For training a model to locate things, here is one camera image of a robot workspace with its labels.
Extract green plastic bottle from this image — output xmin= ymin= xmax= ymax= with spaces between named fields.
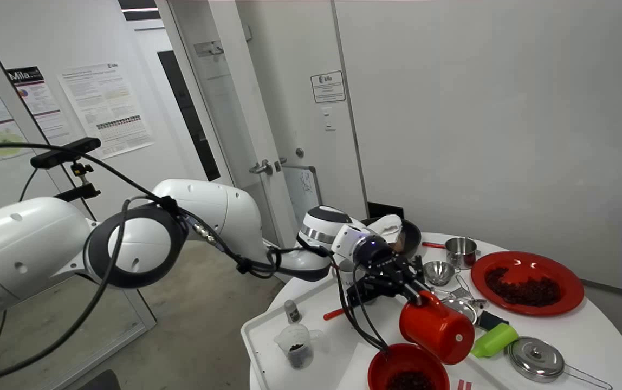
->
xmin=472 ymin=312 xmax=519 ymax=358

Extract black frying pan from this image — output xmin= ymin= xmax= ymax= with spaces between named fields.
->
xmin=400 ymin=221 xmax=422 ymax=259

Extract small steel bowl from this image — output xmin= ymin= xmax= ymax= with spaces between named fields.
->
xmin=422 ymin=259 xmax=453 ymax=286

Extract wall notice sign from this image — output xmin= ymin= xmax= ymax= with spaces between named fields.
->
xmin=310 ymin=72 xmax=347 ymax=103

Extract small steel saucepan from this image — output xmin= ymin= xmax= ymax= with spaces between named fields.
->
xmin=434 ymin=235 xmax=480 ymax=269

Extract red plastic bowl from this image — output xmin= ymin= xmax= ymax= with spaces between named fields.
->
xmin=366 ymin=343 xmax=450 ymax=390

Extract red chopsticks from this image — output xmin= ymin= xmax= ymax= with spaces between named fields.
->
xmin=455 ymin=379 xmax=472 ymax=390

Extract clear plastic measuring jug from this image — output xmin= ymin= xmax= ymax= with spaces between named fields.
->
xmin=275 ymin=322 xmax=314 ymax=369

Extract black camera stand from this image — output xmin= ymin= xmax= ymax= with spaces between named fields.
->
xmin=15 ymin=137 xmax=105 ymax=203

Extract small steel shaker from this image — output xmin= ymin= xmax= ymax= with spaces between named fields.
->
xmin=285 ymin=300 xmax=302 ymax=322

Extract steel pot lid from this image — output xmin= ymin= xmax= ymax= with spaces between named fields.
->
xmin=506 ymin=336 xmax=614 ymax=390

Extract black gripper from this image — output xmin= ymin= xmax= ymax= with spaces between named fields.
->
xmin=347 ymin=255 xmax=426 ymax=308

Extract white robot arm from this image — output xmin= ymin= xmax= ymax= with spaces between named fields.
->
xmin=0 ymin=180 xmax=420 ymax=312

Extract red plastic jug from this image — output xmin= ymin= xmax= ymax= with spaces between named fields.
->
xmin=400 ymin=289 xmax=474 ymax=364

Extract red plate with beans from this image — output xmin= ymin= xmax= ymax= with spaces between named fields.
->
xmin=471 ymin=252 xmax=585 ymax=315

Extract round white table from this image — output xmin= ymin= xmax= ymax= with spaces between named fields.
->
xmin=247 ymin=229 xmax=622 ymax=390

